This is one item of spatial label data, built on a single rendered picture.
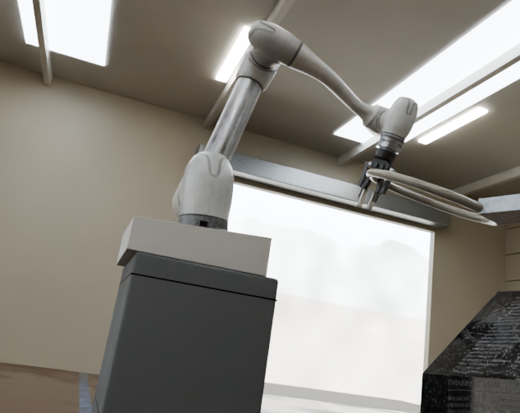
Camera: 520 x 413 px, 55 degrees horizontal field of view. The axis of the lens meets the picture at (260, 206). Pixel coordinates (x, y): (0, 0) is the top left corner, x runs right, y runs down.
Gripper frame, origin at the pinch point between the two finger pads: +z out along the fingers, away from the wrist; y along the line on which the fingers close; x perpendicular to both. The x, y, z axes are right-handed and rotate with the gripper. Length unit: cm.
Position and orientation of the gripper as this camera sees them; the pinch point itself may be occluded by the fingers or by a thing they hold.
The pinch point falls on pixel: (367, 200)
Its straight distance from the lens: 196.4
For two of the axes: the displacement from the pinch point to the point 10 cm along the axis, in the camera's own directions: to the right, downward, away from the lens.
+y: 7.1, 3.1, -6.3
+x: 6.0, 2.1, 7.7
